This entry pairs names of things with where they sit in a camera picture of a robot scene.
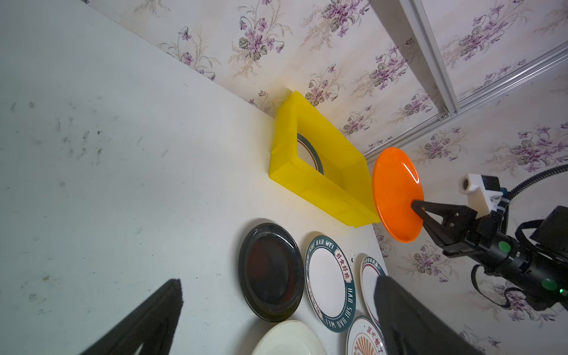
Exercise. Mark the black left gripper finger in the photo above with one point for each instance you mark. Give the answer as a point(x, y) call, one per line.
point(149, 329)

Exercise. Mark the cream plate bear drawing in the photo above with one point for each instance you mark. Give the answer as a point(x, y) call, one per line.
point(290, 337)

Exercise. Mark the yellow plastic bin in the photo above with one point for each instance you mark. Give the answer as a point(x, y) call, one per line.
point(344, 191)

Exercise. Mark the aluminium frame post right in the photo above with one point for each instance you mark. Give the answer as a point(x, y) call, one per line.
point(452, 108)

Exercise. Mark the black round plate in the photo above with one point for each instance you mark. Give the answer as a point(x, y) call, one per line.
point(271, 272)

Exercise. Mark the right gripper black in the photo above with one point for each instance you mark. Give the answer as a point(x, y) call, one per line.
point(408, 327)

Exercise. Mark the white plate orange sunburst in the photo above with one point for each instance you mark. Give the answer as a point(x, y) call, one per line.
point(365, 338)

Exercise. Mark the white plate green text rim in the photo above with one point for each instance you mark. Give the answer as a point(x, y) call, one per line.
point(330, 284)

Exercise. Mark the orange plastic plate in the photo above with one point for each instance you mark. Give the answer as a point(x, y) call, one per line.
point(396, 184)

